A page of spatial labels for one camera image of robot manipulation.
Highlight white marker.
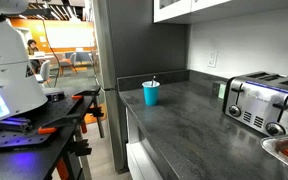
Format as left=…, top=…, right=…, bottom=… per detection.
left=151, top=76, right=156, bottom=87

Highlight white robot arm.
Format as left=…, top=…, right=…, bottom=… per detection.
left=0, top=0, right=47, bottom=121

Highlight blue plastic cup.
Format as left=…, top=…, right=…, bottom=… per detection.
left=142, top=81, right=160, bottom=106

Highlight grey refrigerator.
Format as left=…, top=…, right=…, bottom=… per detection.
left=92, top=0, right=187, bottom=173

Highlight small dark green box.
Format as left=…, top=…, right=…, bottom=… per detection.
left=212, top=81, right=226, bottom=99

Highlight white lower cabinet drawers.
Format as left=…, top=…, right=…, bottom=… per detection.
left=126, top=109, right=163, bottom=180

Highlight white upper cabinet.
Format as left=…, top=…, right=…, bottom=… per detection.
left=153, top=0, right=288, bottom=24

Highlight grey office chair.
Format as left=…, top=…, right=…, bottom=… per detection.
left=35, top=60, right=50, bottom=85

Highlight seated person in background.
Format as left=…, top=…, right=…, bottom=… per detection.
left=27, top=39, right=40, bottom=72

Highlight silver four-slot toaster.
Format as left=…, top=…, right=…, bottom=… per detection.
left=223, top=71, right=288, bottom=136

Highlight black perforated robot table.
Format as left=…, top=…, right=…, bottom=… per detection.
left=0, top=86, right=100, bottom=180

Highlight aluminium foil tray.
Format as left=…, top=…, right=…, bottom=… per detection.
left=260, top=132, right=288, bottom=178

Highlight orange-handled clamp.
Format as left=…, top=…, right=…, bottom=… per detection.
left=38, top=113, right=84, bottom=134

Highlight white wall outlet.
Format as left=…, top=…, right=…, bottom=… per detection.
left=208, top=51, right=218, bottom=68

